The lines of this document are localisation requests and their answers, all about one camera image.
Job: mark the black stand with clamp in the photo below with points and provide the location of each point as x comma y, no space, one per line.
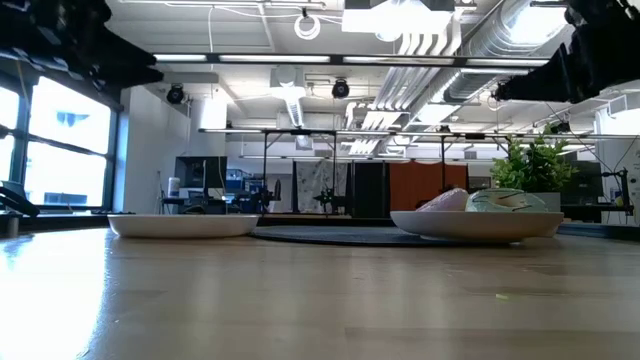
623,190

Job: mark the silver ventilation duct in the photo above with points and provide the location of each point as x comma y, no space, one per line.
480,50

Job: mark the black ceiling spotlight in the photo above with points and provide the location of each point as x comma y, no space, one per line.
175,94
340,89

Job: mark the white cylindrical container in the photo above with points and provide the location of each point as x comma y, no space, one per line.
173,187

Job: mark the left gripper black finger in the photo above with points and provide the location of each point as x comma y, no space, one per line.
132,50
140,76

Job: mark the white round plate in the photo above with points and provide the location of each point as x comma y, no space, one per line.
475,226
180,226

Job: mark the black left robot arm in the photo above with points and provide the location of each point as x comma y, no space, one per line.
50,10

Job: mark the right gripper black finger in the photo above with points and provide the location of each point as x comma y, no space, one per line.
530,90
555,62

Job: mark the black curtain panel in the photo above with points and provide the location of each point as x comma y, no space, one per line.
370,190

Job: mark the black round placemat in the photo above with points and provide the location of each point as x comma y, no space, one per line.
325,235

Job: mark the black computer monitor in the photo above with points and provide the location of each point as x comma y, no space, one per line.
200,172

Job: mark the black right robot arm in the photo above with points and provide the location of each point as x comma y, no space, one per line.
605,10

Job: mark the orange partition wall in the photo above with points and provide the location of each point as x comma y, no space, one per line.
425,185

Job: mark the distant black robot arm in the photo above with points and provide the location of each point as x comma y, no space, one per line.
327,199

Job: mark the overhead light bar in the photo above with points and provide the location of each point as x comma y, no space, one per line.
275,58

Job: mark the green potted plant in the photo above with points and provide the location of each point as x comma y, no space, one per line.
530,167

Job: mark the large window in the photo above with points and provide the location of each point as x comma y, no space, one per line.
65,150

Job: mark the grey patterned panel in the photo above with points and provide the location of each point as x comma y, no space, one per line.
312,180

